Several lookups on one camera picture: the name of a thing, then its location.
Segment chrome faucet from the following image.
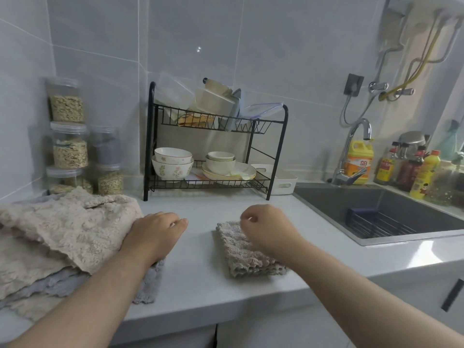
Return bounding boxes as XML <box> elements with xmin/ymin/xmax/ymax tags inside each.
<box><xmin>332</xmin><ymin>118</ymin><xmax>373</xmax><ymax>187</ymax></box>

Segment grey checked towel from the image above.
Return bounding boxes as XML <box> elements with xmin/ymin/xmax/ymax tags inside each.
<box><xmin>216</xmin><ymin>220</ymin><xmax>288</xmax><ymax>279</ymax></box>

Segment person's right forearm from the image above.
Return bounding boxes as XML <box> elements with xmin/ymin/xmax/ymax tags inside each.
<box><xmin>286</xmin><ymin>242</ymin><xmax>464</xmax><ymax>348</ymax></box>

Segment clear jar grey contents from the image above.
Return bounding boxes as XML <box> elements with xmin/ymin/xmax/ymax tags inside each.
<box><xmin>88</xmin><ymin>126</ymin><xmax>121</xmax><ymax>165</ymax></box>

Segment grey plastic lid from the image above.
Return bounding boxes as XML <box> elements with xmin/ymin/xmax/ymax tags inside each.
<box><xmin>228</xmin><ymin>88</ymin><xmax>243</xmax><ymax>133</ymax></box>

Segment steel pot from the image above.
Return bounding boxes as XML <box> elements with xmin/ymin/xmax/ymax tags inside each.
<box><xmin>397</xmin><ymin>130</ymin><xmax>431</xmax><ymax>151</ymax></box>

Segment grey power cable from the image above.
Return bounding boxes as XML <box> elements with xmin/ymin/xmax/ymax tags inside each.
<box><xmin>339</xmin><ymin>94</ymin><xmax>360</xmax><ymax>126</ymax></box>

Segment yellow gas hose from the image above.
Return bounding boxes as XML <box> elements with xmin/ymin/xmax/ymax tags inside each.
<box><xmin>378</xmin><ymin>23</ymin><xmax>445</xmax><ymax>102</ymax></box>

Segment blue rimmed container lid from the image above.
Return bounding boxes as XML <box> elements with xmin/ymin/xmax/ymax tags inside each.
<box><xmin>241</xmin><ymin>102</ymin><xmax>283</xmax><ymax>120</ymax></box>

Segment grey kitchen sink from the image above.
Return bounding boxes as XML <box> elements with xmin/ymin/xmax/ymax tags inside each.
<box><xmin>292</xmin><ymin>183</ymin><xmax>464</xmax><ymax>247</ymax></box>

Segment green spray bottle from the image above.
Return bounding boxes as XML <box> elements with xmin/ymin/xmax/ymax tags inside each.
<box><xmin>433</xmin><ymin>120</ymin><xmax>459</xmax><ymax>162</ymax></box>

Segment yellow label sauce bottle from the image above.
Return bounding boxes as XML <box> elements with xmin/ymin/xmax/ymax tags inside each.
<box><xmin>374</xmin><ymin>142</ymin><xmax>399</xmax><ymax>185</ymax></box>

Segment group of condiment bottles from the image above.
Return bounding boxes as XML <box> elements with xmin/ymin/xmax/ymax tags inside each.
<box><xmin>397</xmin><ymin>145</ymin><xmax>427</xmax><ymax>192</ymax></box>

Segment white plastic basket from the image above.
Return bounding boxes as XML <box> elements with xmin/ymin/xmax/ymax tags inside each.
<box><xmin>250</xmin><ymin>163</ymin><xmax>299</xmax><ymax>196</ymax></box>

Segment yellow squeeze bottle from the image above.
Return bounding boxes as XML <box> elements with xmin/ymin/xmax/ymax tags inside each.
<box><xmin>409</xmin><ymin>150</ymin><xmax>442</xmax><ymax>200</ymax></box>

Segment short clear plastic jar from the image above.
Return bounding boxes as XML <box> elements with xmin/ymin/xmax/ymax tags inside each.
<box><xmin>46</xmin><ymin>167</ymin><xmax>94</xmax><ymax>195</ymax></box>

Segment small clear jar of oats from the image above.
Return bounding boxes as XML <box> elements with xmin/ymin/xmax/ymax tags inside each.
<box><xmin>95</xmin><ymin>163</ymin><xmax>125</xmax><ymax>196</ymax></box>

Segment yellow dish cloth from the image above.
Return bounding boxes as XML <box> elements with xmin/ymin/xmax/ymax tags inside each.
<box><xmin>176</xmin><ymin>113</ymin><xmax>215</xmax><ymax>128</ymax></box>

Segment person's right hand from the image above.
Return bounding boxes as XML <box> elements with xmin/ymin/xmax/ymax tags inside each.
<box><xmin>240</xmin><ymin>204</ymin><xmax>309</xmax><ymax>263</ymax></box>

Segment yellow detergent bottle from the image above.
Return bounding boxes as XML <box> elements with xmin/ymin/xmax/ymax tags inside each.
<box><xmin>342</xmin><ymin>140</ymin><xmax>375</xmax><ymax>185</ymax></box>

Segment blue sink drain rack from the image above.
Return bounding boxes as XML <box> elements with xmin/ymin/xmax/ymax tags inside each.
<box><xmin>345</xmin><ymin>208</ymin><xmax>416</xmax><ymax>239</ymax></box>

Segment pile of fluffy cloths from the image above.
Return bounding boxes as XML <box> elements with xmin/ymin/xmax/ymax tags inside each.
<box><xmin>0</xmin><ymin>187</ymin><xmax>166</xmax><ymax>323</ymax></box>

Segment person's left forearm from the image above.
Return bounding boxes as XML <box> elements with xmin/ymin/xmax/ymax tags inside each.
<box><xmin>7</xmin><ymin>249</ymin><xmax>164</xmax><ymax>348</ymax></box>

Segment person's left hand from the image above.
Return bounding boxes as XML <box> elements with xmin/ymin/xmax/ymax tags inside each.
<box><xmin>121</xmin><ymin>212</ymin><xmax>189</xmax><ymax>269</ymax></box>

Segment metal water pipe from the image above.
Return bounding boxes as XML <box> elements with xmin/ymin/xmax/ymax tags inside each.
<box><xmin>373</xmin><ymin>7</ymin><xmax>414</xmax><ymax>84</ymax></box>
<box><xmin>406</xmin><ymin>16</ymin><xmax>464</xmax><ymax>89</ymax></box>

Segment large clear food container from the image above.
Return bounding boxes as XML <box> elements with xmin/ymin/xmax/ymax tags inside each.
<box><xmin>194</xmin><ymin>88</ymin><xmax>240</xmax><ymax>115</ymax></box>

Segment clear glass bottle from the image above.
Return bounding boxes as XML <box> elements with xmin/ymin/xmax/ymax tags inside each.
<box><xmin>426</xmin><ymin>152</ymin><xmax>464</xmax><ymax>207</ymax></box>

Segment clear plastic food container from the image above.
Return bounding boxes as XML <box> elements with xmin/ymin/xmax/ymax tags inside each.
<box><xmin>154</xmin><ymin>72</ymin><xmax>196</xmax><ymax>109</ymax></box>

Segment black wire dish rack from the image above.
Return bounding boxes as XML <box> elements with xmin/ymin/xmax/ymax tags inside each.
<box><xmin>143</xmin><ymin>81</ymin><xmax>290</xmax><ymax>203</ymax></box>

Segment small bowls on plates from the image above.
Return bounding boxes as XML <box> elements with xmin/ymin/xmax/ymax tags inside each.
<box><xmin>202</xmin><ymin>168</ymin><xmax>257</xmax><ymax>182</ymax></box>

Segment tan lid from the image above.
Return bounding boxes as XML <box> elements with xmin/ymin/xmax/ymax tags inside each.
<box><xmin>203</xmin><ymin>77</ymin><xmax>232</xmax><ymax>98</ymax></box>

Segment black wall socket with plug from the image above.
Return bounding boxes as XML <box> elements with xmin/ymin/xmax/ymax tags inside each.
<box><xmin>343</xmin><ymin>73</ymin><xmax>365</xmax><ymax>97</ymax></box>

